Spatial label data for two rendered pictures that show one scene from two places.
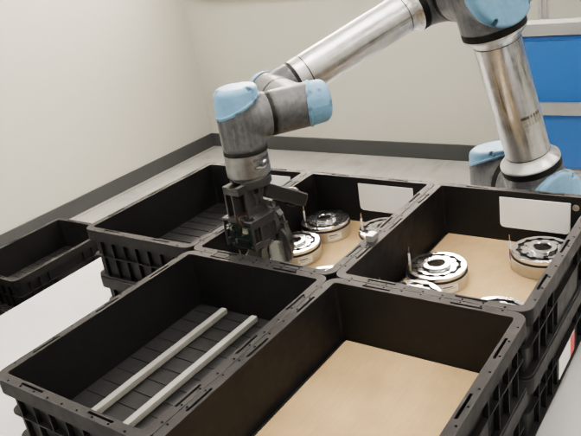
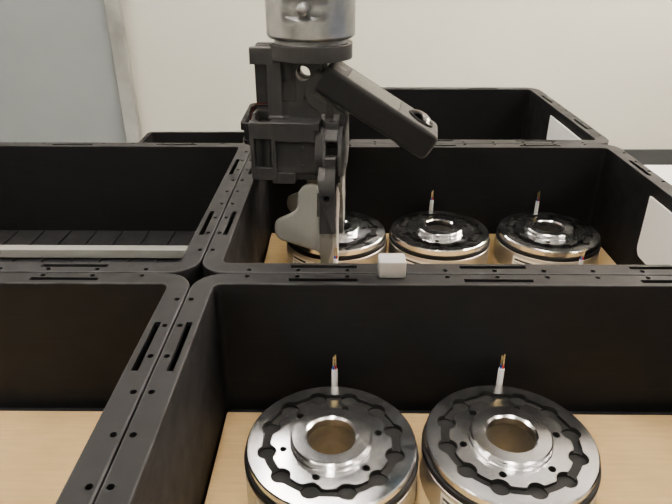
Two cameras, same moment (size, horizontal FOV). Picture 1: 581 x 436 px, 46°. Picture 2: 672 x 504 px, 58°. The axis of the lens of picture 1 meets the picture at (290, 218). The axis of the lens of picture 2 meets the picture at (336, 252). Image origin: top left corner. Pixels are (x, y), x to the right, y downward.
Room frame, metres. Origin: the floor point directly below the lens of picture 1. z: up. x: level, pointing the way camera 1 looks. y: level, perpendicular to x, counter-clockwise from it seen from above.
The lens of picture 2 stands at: (0.77, -0.38, 1.12)
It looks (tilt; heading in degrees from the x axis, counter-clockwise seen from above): 27 degrees down; 52
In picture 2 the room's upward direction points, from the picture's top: straight up
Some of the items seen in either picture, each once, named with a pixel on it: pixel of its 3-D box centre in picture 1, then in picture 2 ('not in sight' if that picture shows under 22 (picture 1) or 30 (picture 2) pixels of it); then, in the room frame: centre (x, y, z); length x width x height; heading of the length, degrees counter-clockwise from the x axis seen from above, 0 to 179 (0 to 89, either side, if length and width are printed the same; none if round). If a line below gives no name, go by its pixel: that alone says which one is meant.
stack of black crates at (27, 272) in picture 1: (58, 304); not in sight; (2.07, 0.83, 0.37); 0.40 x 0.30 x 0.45; 142
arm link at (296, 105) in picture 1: (293, 105); not in sight; (1.14, -0.04, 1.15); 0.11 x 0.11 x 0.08; 17
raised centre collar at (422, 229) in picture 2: (294, 240); (439, 227); (1.21, 0.00, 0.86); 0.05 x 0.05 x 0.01
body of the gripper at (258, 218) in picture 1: (252, 209); (304, 112); (1.08, 0.06, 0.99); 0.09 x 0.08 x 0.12; 136
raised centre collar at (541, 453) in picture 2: (436, 264); (510, 437); (1.02, -0.23, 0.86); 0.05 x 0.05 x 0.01
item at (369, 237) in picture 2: not in sight; (336, 231); (1.12, 0.07, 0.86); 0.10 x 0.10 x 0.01
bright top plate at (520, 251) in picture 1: (542, 250); not in sight; (1.02, -0.42, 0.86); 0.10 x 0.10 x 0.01
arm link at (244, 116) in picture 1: (241, 118); not in sight; (1.09, 0.05, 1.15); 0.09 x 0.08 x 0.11; 107
